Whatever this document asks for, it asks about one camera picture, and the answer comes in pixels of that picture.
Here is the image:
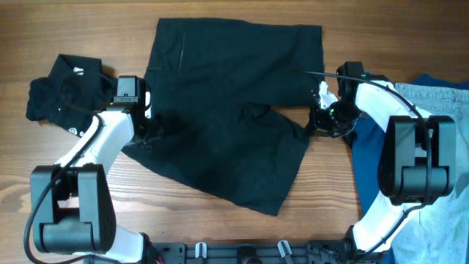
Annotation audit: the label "black shorts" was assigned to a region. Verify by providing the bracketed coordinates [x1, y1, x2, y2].
[124, 18, 324, 216]

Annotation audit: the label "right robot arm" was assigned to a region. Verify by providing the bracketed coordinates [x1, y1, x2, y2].
[306, 62, 456, 261]

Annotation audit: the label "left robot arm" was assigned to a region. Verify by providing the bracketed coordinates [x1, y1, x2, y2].
[23, 76, 164, 263]

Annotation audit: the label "blue shirt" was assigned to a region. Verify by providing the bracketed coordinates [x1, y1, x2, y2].
[344, 72, 469, 264]

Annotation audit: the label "folded black polo shirt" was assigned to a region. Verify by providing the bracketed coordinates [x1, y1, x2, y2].
[26, 54, 117, 137]

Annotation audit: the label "light blue jeans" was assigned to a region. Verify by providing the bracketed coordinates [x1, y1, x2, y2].
[388, 82, 469, 264]

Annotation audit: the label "left black cable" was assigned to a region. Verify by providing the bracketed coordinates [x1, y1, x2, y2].
[23, 69, 118, 264]

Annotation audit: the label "black cable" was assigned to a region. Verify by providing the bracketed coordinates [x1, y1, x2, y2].
[23, 69, 118, 264]
[303, 70, 435, 257]

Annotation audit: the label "right black cable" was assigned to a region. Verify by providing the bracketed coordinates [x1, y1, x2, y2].
[303, 70, 435, 257]

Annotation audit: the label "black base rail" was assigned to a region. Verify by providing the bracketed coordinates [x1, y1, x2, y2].
[142, 239, 354, 264]

